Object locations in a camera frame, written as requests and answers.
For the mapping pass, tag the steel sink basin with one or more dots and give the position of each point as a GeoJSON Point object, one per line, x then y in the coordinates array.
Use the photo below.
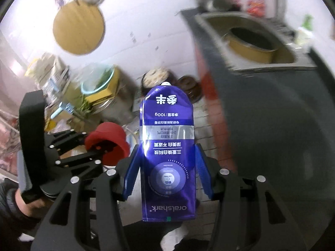
{"type": "Point", "coordinates": [250, 44]}

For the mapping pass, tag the red plastic cup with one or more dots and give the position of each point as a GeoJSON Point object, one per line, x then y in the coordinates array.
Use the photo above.
{"type": "Point", "coordinates": [111, 139]}

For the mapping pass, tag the teal bowl with greens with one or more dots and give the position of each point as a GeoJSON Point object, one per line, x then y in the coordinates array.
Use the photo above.
{"type": "Point", "coordinates": [95, 77]}

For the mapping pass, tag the round wooden board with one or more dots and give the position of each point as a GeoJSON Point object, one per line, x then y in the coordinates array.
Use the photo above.
{"type": "Point", "coordinates": [79, 27]}

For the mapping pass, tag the purple toothpaste box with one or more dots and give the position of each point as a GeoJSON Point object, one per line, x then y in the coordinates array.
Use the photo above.
{"type": "Point", "coordinates": [168, 184]}

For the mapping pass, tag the person's hand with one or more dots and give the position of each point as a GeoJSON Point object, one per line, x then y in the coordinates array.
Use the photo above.
{"type": "Point", "coordinates": [35, 209]}

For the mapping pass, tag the yellow cardboard box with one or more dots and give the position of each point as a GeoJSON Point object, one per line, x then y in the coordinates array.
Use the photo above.
{"type": "Point", "coordinates": [107, 92]}

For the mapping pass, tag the brown ceramic jar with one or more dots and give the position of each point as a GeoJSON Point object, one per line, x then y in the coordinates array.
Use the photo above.
{"type": "Point", "coordinates": [190, 87]}

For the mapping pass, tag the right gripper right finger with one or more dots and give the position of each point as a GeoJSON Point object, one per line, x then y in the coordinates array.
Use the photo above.
{"type": "Point", "coordinates": [250, 214]}

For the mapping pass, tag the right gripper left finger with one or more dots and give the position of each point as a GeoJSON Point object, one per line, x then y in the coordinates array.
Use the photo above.
{"type": "Point", "coordinates": [66, 226]}

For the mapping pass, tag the red cabinet front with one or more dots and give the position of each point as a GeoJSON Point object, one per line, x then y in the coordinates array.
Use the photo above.
{"type": "Point", "coordinates": [216, 116]}

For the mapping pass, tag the floral lidded pot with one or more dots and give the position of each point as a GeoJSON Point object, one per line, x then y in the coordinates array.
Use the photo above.
{"type": "Point", "coordinates": [155, 77]}

